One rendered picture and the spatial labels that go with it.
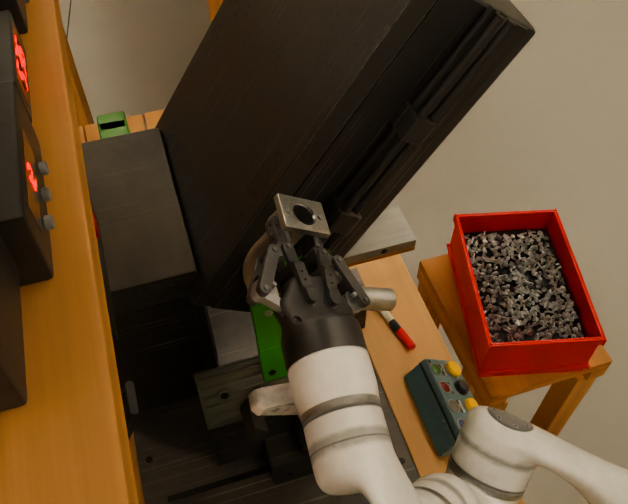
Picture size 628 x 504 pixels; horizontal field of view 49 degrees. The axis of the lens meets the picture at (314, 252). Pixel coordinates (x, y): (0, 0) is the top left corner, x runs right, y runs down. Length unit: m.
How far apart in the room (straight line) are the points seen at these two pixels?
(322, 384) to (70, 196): 0.27
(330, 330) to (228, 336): 0.68
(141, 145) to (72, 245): 0.54
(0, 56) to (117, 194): 0.38
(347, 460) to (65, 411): 0.22
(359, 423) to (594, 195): 2.41
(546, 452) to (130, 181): 0.67
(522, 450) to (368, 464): 0.29
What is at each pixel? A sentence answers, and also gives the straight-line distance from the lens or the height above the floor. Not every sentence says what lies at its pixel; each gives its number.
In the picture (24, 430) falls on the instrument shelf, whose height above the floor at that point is 1.54.
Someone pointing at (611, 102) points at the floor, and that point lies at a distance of 3.37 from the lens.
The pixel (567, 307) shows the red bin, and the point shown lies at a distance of 1.40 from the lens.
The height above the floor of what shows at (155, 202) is 1.24.
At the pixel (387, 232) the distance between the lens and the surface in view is 1.11.
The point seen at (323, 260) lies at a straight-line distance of 0.67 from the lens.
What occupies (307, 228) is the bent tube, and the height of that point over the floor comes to 1.46.
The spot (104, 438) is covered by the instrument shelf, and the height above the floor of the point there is 1.54.
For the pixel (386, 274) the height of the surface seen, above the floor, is 0.90.
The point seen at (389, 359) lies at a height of 0.90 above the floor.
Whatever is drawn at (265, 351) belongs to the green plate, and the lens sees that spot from 0.98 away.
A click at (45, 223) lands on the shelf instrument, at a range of 0.59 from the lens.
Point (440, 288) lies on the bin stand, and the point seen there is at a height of 0.80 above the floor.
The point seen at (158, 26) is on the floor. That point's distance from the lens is 3.65.
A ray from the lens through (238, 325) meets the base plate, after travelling 1.28.
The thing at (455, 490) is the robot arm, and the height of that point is 1.34.
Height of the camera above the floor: 1.97
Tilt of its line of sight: 52 degrees down
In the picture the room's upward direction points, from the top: straight up
